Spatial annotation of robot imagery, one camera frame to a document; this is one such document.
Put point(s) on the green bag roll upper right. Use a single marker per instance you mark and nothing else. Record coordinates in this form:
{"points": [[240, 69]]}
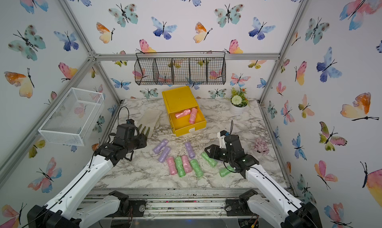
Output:
{"points": [[210, 161]]}

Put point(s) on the yellow drawer cabinet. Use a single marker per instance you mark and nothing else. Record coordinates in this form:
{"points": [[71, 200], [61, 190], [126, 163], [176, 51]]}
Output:
{"points": [[179, 99]]}

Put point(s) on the white green work glove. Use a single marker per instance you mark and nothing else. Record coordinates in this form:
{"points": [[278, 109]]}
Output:
{"points": [[148, 121]]}

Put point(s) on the purple bag roll upper left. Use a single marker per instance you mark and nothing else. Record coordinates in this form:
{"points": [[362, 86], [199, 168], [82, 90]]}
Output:
{"points": [[160, 146]]}

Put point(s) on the purple bag roll lower left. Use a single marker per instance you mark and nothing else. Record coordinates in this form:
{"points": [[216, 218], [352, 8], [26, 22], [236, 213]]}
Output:
{"points": [[164, 154]]}

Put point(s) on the black wire wall basket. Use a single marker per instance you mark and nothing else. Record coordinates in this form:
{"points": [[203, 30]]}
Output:
{"points": [[180, 68]]}

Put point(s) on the potted artificial plant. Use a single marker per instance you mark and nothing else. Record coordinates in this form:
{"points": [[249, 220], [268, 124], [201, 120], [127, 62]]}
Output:
{"points": [[238, 100]]}

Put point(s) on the purple bag roll middle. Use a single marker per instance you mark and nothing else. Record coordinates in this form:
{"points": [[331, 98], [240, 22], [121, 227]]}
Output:
{"points": [[190, 150]]}

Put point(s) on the purple bag roll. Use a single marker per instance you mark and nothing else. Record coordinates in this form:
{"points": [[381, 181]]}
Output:
{"points": [[190, 150], [164, 154], [160, 146]]}

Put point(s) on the pink bag roll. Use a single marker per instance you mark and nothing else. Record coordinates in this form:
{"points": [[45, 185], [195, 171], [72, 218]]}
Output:
{"points": [[171, 164], [186, 164], [193, 115], [183, 113]]}

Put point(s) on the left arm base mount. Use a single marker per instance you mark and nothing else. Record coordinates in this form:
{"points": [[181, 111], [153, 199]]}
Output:
{"points": [[127, 207]]}

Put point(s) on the green bag roll far right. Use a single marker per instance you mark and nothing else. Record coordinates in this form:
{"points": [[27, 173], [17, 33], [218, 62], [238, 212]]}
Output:
{"points": [[226, 171]]}

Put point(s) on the green bag roll left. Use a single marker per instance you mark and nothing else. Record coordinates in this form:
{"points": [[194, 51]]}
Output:
{"points": [[179, 166]]}

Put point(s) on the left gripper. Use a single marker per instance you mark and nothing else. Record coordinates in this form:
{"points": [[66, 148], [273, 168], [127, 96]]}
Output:
{"points": [[143, 140]]}

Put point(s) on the green bag roll middle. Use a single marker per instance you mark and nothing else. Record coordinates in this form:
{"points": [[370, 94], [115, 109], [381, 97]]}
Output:
{"points": [[196, 167]]}

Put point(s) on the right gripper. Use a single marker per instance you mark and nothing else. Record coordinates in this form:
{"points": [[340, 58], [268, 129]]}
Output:
{"points": [[213, 151]]}

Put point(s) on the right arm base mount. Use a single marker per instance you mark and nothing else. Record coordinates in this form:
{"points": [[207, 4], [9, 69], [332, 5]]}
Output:
{"points": [[239, 207]]}

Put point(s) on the white mesh wall basket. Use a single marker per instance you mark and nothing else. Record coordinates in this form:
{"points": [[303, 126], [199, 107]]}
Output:
{"points": [[73, 117]]}

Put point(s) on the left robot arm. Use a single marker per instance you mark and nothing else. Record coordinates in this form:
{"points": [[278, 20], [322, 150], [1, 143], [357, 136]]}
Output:
{"points": [[62, 211]]}

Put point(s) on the green bag roll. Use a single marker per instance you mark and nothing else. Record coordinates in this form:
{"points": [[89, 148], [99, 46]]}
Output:
{"points": [[210, 161], [179, 166], [226, 171], [196, 167]]}

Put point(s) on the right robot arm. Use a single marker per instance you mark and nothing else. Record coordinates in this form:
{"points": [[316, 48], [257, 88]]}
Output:
{"points": [[271, 202]]}

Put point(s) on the pink coral ornament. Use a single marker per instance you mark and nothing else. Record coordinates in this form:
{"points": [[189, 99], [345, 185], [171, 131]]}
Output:
{"points": [[261, 147]]}

